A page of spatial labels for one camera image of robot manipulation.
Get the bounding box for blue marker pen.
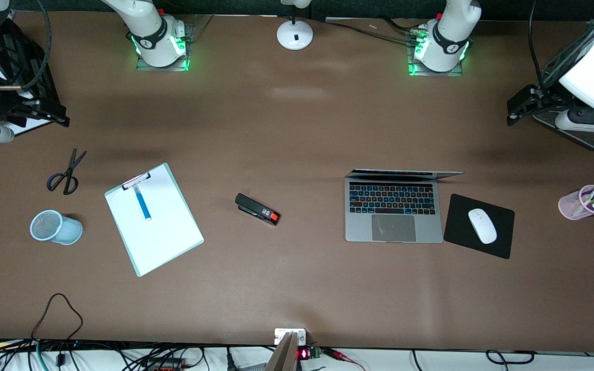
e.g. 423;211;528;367
133;184;152;222

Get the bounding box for silver grey laptop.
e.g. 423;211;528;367
344;168;464;244

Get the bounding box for black stacked paper tray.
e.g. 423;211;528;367
0;15;71;137

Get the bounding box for black blue scissors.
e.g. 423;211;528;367
47;148;87;195

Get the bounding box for pink translucent pen cup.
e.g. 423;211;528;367
558;184;594;221

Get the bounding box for light blue mesh cup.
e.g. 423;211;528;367
30;210;84;246

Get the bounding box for white computer mouse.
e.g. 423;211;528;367
468;208;498;245

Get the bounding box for black mouse pad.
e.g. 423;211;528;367
443;194;515;260

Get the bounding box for white paper sheet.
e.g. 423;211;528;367
106;166;202;275

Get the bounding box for mint green clipboard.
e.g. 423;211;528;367
104;163;205;278

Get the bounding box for black stapler with red end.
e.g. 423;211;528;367
235;193;281;226

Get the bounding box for white round stand base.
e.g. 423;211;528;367
276;0;314;51

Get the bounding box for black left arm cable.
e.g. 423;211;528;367
528;0;548;93

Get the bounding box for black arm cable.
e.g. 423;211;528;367
16;0;53;91
528;0;548;93

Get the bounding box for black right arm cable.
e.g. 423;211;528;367
16;0;53;91

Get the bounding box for grey wire mesh tray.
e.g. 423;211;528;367
533;4;594;151

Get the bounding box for clear arm base plate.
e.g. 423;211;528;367
407;31;464;77
136;14;214;72

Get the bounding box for black cable bundle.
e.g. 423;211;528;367
325;18;422;43

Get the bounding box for thin black looping cable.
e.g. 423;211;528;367
31;293;84;343

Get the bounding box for black cable loop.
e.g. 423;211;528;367
485;350;536;364

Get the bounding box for black cable tangle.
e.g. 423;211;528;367
0;338;277;371

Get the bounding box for red cable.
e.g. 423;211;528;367
323;348;366;371

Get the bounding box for small white bracket box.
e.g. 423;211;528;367
275;328;307;346

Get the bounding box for grey brown post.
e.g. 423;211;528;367
265;332;299;371

